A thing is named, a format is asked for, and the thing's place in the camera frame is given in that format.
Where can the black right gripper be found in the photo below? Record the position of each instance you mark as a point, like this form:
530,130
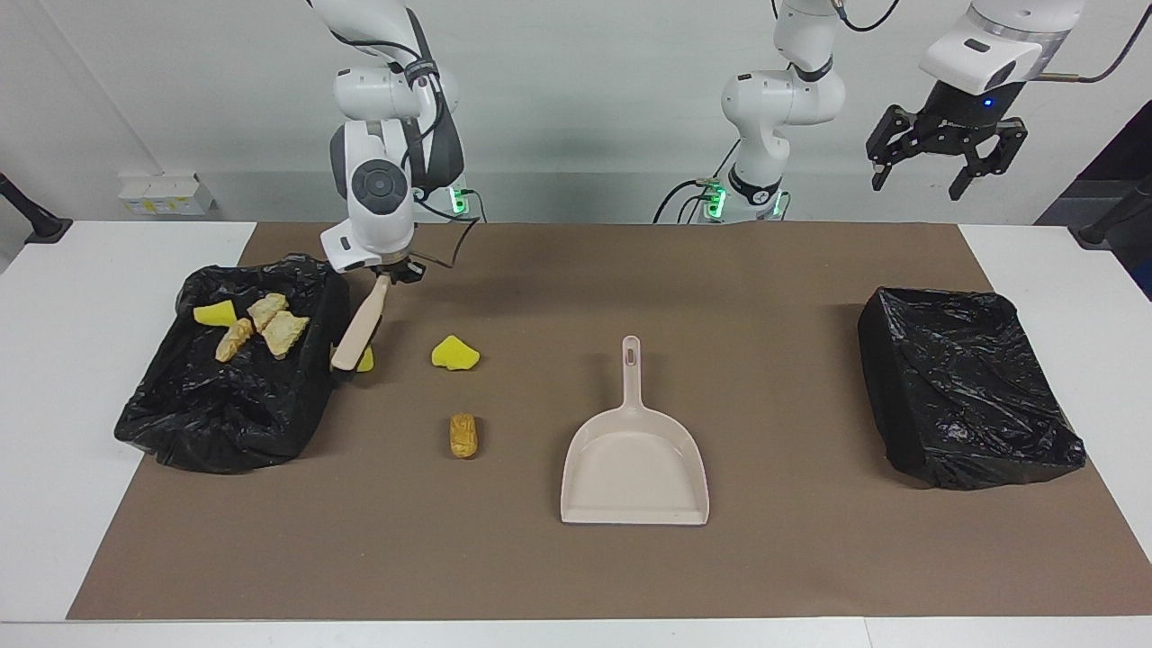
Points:
400,264

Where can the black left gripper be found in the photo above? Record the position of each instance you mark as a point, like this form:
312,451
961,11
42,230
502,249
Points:
967,106

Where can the beige hand brush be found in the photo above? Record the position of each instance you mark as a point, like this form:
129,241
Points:
360,324

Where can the yellow sponge with notch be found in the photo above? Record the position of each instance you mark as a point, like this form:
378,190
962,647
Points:
366,361

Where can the yellow sponge chunk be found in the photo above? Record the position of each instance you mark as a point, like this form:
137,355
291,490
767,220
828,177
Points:
453,354

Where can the pale croissant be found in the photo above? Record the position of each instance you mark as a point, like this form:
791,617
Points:
285,333

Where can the large striped croissant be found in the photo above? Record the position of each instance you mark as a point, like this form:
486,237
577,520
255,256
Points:
267,308

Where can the small striped croissant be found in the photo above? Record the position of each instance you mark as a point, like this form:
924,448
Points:
234,340

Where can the yellow sponge wedge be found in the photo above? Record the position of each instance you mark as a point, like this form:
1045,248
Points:
214,313

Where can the beige plastic dustpan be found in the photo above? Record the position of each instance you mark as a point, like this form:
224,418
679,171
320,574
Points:
634,468

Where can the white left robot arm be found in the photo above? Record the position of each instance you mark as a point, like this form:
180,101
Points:
774,108

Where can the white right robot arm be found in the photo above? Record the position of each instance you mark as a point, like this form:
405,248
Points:
378,184

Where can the open bin with black bag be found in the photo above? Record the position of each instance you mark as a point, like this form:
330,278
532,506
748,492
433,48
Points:
225,405

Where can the flat bin with black bag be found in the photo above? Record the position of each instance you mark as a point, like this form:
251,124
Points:
963,387

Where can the brown bread roll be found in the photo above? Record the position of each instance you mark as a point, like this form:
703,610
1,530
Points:
463,436

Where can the dark background panel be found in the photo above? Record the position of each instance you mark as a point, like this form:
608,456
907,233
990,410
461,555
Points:
1125,171

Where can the white power strip box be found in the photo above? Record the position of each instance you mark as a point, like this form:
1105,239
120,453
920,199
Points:
166,195

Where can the brown table mat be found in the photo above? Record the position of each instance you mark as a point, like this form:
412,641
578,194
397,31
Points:
540,576

